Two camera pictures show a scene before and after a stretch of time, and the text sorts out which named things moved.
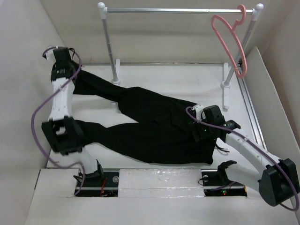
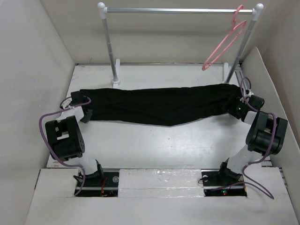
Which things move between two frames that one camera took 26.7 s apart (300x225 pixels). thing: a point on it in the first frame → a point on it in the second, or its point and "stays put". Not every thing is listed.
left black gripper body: x=73 y=64 → x=86 y=119
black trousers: x=150 y=125 → x=168 y=106
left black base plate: x=107 y=186 stays put
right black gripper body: x=204 y=131 → x=236 y=109
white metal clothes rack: x=256 y=11 stays put
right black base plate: x=213 y=187 stays put
